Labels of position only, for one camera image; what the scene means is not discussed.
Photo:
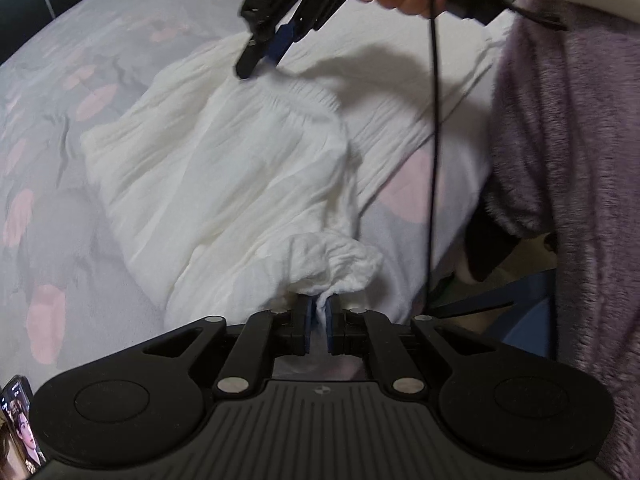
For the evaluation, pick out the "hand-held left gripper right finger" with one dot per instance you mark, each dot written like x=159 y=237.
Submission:
x=332 y=322

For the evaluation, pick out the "grey pink-dotted bed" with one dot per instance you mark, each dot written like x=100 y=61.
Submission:
x=50 y=160

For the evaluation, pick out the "smartphone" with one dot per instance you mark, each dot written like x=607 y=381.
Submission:
x=20 y=425

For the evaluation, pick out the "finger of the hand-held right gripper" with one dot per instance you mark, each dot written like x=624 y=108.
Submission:
x=277 y=45
x=315 y=10

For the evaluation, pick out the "white crinkled garment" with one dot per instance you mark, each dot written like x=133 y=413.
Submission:
x=225 y=170

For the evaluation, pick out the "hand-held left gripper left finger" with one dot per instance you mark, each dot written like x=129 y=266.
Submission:
x=311 y=322

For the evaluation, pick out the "blue object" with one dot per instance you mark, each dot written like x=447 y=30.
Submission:
x=530 y=320

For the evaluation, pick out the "purple fleece robe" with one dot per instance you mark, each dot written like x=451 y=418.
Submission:
x=575 y=160

